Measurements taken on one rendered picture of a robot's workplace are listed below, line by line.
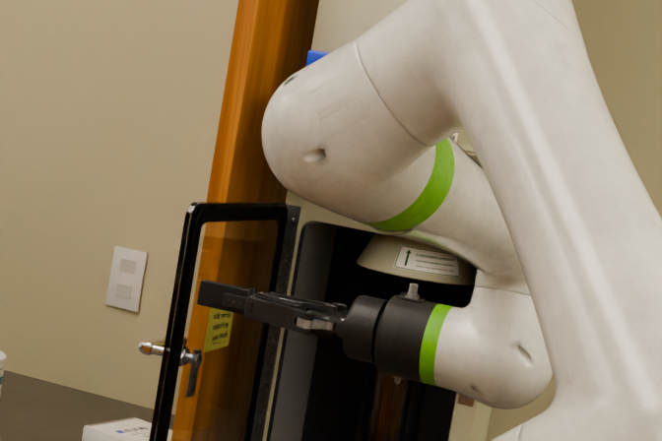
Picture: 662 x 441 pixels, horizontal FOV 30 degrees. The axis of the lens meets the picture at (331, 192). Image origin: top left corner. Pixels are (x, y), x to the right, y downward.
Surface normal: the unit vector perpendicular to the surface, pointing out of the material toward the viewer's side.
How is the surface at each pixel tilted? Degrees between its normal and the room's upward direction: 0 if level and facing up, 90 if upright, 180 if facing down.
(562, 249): 69
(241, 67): 90
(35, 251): 90
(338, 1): 90
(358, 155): 114
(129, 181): 90
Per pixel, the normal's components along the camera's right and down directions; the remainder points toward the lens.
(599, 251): -0.36, -0.64
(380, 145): 0.11, 0.53
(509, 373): 0.00, 0.11
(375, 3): -0.34, 0.00
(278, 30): 0.93, 0.17
